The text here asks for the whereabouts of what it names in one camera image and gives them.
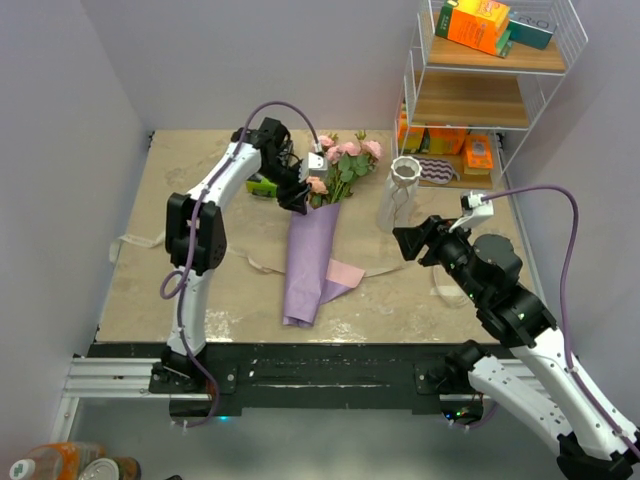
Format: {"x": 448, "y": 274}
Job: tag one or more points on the pink inner wrapping paper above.
{"x": 344, "y": 274}

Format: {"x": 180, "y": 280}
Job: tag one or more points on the orange packet bottom right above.
{"x": 477, "y": 155}

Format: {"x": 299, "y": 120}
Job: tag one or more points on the tin can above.
{"x": 112, "y": 468}

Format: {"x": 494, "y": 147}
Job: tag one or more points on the orange box bottom middle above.
{"x": 445, "y": 141}

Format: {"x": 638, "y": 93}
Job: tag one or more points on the pink rose bouquet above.
{"x": 348, "y": 162}

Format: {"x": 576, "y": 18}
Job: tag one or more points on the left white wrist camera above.
{"x": 313, "y": 165}

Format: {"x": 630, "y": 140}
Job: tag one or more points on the purple wavy eye mask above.
{"x": 437, "y": 171}

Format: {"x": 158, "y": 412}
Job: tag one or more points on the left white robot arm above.
{"x": 196, "y": 242}

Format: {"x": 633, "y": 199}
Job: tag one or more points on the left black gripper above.
{"x": 294, "y": 198}

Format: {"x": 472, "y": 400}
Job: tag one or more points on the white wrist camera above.
{"x": 476, "y": 209}
{"x": 313, "y": 165}

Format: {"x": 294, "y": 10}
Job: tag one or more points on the orange green box top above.
{"x": 481, "y": 25}

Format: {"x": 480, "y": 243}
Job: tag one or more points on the purple wrapping paper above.
{"x": 309, "y": 246}

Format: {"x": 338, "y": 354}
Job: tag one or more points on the white wire wooden shelf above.
{"x": 449, "y": 85}

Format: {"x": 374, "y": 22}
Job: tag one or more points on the orange juice bottle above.
{"x": 65, "y": 460}

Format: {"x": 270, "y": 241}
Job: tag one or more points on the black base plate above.
{"x": 298, "y": 376}

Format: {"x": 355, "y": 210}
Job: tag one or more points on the orange box bottom left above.
{"x": 410, "y": 139}

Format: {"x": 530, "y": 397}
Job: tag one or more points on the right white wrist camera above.
{"x": 476, "y": 209}

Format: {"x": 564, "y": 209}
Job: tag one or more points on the beige ribbon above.
{"x": 453, "y": 296}

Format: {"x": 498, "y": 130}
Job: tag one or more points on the black green product box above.
{"x": 260, "y": 186}

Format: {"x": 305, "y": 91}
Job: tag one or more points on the teal box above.
{"x": 534, "y": 31}

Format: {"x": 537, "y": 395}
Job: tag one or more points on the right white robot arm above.
{"x": 589, "y": 437}

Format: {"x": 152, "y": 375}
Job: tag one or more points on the aluminium rail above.
{"x": 105, "y": 379}

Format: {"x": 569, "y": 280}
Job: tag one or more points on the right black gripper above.
{"x": 433, "y": 232}

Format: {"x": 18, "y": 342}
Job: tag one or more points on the white ribbed ceramic vase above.
{"x": 399, "y": 193}

